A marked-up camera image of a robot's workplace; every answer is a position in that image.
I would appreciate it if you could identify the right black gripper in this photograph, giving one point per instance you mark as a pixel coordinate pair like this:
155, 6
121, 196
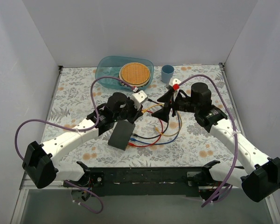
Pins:
171, 103

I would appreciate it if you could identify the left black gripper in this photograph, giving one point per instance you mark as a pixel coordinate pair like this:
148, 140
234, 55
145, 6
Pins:
132, 112

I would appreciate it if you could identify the black network switch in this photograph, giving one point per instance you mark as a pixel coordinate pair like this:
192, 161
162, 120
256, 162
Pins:
121, 135

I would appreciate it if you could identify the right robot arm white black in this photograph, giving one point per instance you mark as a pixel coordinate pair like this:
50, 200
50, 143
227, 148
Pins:
260, 175

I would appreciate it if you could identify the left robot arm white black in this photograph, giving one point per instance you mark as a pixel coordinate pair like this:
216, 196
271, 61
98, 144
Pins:
42, 161

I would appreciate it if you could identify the floral table mat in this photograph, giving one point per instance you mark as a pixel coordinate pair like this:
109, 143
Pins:
190, 145

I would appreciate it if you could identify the blue plastic cup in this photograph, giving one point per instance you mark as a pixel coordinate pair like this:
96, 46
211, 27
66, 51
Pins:
166, 73

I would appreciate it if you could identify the woven wicker round plate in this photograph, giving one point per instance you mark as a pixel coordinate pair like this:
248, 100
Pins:
135, 74

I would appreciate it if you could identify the teal plastic tub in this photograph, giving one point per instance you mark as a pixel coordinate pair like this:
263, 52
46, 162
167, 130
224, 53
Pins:
111, 65

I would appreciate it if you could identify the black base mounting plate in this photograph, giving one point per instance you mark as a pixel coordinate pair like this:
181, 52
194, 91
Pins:
142, 181

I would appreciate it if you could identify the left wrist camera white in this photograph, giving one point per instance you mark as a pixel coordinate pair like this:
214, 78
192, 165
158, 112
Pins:
140, 97

